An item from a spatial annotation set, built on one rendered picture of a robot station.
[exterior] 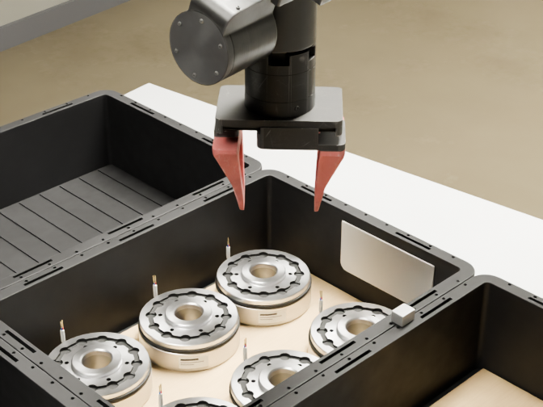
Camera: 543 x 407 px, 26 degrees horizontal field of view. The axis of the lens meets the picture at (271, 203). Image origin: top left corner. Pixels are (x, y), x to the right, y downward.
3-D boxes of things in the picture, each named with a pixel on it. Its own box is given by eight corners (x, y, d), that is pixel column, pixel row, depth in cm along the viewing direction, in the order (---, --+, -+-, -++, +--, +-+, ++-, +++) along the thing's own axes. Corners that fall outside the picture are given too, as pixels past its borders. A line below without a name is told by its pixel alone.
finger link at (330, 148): (342, 229, 98) (346, 129, 93) (256, 227, 98) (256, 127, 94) (341, 188, 104) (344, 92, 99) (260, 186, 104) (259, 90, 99)
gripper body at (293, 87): (342, 142, 94) (345, 56, 90) (215, 140, 94) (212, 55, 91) (341, 106, 100) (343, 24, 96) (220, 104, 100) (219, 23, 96)
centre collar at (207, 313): (191, 296, 123) (191, 291, 123) (222, 316, 120) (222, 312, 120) (154, 316, 120) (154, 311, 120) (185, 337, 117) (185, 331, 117)
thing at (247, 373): (285, 341, 117) (285, 336, 117) (359, 388, 111) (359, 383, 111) (208, 385, 111) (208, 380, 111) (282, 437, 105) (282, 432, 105)
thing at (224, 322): (195, 281, 126) (194, 276, 126) (258, 321, 120) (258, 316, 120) (119, 319, 120) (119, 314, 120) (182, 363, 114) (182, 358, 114)
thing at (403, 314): (402, 312, 109) (403, 302, 108) (414, 319, 108) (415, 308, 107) (390, 320, 108) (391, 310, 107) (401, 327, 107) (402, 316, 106)
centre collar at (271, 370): (284, 359, 114) (284, 354, 114) (321, 383, 111) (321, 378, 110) (246, 382, 111) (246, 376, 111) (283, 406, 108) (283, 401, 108)
